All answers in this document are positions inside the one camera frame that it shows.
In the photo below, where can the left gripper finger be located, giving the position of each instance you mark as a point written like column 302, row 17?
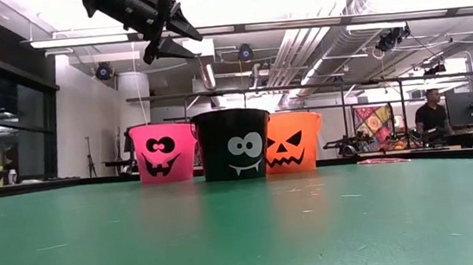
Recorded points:
column 180, row 27
column 168, row 52

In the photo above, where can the black halloween bucket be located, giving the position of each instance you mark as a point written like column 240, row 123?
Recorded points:
column 231, row 124

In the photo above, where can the pink halloween bucket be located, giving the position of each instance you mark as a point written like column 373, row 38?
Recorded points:
column 162, row 155

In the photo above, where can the orange halloween bucket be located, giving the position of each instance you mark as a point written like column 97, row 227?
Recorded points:
column 303, row 152

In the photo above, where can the red flat candy packet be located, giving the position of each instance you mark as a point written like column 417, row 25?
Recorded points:
column 383, row 160

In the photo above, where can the white ceiling box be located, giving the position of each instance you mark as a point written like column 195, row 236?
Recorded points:
column 204, row 47

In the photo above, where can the ceiling light bar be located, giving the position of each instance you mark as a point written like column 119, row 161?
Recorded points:
column 80, row 41

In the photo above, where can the black round spotlight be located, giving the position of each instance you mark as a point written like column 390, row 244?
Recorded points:
column 245, row 52
column 103, row 71

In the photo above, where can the black tripod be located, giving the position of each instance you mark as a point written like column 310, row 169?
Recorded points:
column 90, row 159

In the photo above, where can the white bottle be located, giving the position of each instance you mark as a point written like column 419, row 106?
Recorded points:
column 13, row 176

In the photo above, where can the green table mat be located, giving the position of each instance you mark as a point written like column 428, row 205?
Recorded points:
column 246, row 236

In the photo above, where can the colourful patterned cloth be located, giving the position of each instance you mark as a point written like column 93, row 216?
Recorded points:
column 372, row 123

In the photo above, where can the person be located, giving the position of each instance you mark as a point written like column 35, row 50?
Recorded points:
column 432, row 118

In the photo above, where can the dark desktop monitor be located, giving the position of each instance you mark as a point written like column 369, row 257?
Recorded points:
column 471, row 107

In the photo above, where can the dark background workbench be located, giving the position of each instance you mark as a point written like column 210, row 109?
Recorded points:
column 472, row 136

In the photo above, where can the ribbed ceiling duct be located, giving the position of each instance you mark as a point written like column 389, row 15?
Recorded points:
column 299, row 57

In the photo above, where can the black metal rack frame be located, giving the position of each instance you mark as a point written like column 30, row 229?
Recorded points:
column 302, row 87

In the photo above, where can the black ceiling camera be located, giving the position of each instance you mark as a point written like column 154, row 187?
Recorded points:
column 393, row 38

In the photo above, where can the black rail camera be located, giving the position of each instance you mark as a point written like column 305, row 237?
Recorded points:
column 435, row 69

